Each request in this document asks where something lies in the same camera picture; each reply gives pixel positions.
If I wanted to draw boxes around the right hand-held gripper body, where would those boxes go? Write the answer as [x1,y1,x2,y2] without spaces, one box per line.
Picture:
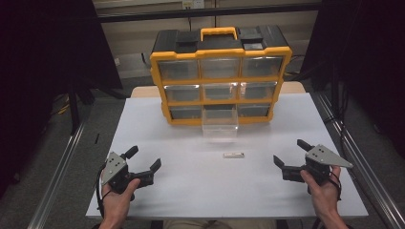
[304,143,353,186]

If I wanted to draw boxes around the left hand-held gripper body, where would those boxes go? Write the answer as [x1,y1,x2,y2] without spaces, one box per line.
[100,152,132,195]

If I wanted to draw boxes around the clear plastic drawer bin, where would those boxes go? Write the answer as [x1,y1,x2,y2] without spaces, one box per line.
[202,104,240,138]

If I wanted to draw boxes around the yellow black organizer cabinet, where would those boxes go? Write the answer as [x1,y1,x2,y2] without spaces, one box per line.
[149,26,293,127]

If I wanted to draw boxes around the person's left hand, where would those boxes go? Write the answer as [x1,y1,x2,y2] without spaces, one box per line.
[100,177,141,223]

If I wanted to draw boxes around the person's right hand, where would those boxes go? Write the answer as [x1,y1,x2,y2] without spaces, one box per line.
[300,165,342,220]

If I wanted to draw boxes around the black stand leg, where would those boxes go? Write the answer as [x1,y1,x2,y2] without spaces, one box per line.
[67,84,96,135]

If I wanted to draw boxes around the person's beige pants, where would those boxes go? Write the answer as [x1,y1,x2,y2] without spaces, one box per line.
[162,219,279,229]

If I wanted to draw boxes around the set of clear cabinet drawers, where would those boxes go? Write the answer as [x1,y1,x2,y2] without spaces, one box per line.
[157,56,285,120]

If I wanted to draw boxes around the black curtain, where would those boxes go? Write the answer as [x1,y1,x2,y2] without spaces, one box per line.
[300,0,405,160]
[0,0,124,198]

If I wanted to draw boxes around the black horizontal bar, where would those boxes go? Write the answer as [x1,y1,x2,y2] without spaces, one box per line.
[96,2,322,24]

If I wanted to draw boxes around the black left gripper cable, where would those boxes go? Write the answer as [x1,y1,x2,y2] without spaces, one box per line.
[96,163,111,219]

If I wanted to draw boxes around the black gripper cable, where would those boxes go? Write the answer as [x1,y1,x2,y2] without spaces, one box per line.
[96,163,111,219]
[328,171,344,202]

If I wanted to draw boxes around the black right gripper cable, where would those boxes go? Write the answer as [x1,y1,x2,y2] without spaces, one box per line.
[328,171,344,202]

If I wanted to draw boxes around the metal floor rail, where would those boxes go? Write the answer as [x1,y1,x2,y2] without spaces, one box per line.
[27,120,88,229]
[313,92,405,229]

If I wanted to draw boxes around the yellow floor cable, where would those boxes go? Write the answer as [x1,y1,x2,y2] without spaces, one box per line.
[55,94,72,116]

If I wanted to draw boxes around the wall power outlet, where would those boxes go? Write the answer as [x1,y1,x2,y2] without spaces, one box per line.
[181,0,205,10]

